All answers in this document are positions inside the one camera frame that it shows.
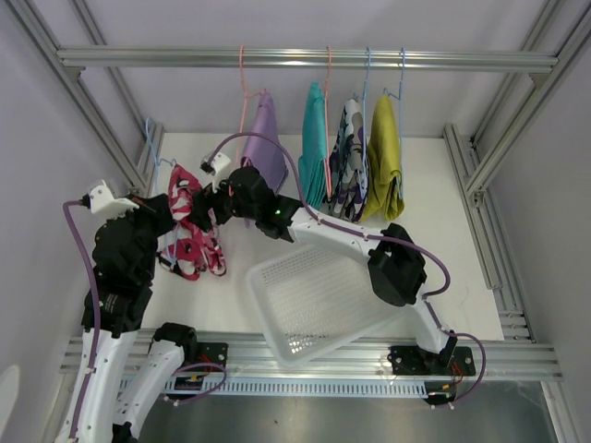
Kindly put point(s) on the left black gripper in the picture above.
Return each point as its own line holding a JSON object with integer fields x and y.
{"x": 156, "y": 208}

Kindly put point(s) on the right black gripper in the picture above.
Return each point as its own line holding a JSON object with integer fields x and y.
{"x": 207, "y": 199}

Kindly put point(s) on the light blue wire hanger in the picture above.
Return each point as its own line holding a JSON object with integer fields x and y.
{"x": 170, "y": 240}

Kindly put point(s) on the pink camouflage trousers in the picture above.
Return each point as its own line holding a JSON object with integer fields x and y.
{"x": 193, "y": 251}

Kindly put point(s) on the lilac purple trousers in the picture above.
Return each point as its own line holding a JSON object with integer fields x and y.
{"x": 263, "y": 153}

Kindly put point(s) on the pink wire hanger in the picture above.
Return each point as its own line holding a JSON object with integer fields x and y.
{"x": 245, "y": 92}

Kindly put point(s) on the white plastic basket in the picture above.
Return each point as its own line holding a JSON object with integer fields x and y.
{"x": 310, "y": 302}

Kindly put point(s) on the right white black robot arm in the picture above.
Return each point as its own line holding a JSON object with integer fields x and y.
{"x": 395, "y": 264}

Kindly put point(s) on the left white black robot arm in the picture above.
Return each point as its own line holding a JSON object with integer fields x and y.
{"x": 121, "y": 268}

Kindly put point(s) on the teal trousers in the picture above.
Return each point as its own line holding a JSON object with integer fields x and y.
{"x": 314, "y": 148}

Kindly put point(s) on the purple grey camouflage trousers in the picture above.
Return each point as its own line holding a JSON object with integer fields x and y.
{"x": 347, "y": 199}

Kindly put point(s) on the olive yellow trousers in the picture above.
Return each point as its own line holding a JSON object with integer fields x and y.
{"x": 385, "y": 179}

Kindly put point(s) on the blue hanger under olive trousers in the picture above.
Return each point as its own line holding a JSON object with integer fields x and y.
{"x": 399, "y": 97}

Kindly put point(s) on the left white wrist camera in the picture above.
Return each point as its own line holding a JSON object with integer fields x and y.
{"x": 102, "y": 202}

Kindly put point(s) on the left aluminium frame posts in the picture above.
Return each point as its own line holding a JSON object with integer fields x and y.
{"x": 138, "y": 173}

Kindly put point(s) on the aluminium frame posts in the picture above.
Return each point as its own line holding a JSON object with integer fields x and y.
{"x": 138, "y": 173}
{"x": 562, "y": 30}

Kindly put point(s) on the white slotted cable duct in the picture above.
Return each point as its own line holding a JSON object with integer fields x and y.
{"x": 259, "y": 386}

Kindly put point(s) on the aluminium hanging rail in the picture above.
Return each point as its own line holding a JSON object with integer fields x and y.
{"x": 253, "y": 57}

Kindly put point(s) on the right aluminium frame posts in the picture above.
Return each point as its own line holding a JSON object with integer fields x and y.
{"x": 562, "y": 30}

